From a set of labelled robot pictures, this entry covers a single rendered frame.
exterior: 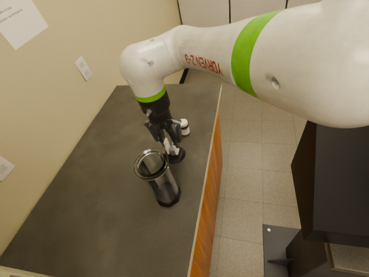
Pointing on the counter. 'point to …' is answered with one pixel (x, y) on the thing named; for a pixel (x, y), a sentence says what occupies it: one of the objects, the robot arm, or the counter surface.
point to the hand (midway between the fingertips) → (171, 146)
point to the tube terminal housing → (18, 272)
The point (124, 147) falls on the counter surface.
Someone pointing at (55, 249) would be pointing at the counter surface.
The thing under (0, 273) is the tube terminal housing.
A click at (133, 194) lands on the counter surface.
